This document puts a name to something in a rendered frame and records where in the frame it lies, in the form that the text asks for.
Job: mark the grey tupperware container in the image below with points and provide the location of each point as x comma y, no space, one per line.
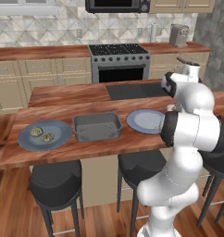
97,127

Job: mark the black island hob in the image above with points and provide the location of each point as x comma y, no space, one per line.
132,91

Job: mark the steel range oven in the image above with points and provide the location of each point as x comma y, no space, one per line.
118,63

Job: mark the white paper towel roll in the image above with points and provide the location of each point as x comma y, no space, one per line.
153,33

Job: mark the white window frame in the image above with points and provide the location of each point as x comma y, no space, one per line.
24,9

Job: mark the beige dumpling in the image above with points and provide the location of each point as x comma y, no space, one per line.
36,132
47,137

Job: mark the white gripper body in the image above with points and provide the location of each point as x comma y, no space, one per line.
191,72

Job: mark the grey coffee machine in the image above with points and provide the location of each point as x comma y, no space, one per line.
178,35

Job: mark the black microwave oven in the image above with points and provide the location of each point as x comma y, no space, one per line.
117,5

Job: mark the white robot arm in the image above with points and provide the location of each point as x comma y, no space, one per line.
191,132

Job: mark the black bar stool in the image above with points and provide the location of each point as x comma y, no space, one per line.
217,176
138,166
56,185

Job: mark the white wall socket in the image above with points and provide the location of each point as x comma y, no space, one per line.
140,31
79,33

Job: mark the blue-grey plate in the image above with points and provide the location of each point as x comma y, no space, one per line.
144,121
55,139

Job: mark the beige base cupboard run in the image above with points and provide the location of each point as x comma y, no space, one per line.
163,64
39,80

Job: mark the beige island cabinet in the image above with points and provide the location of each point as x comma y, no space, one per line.
100,182

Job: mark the beige wall cupboards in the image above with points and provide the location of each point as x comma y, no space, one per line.
181,5

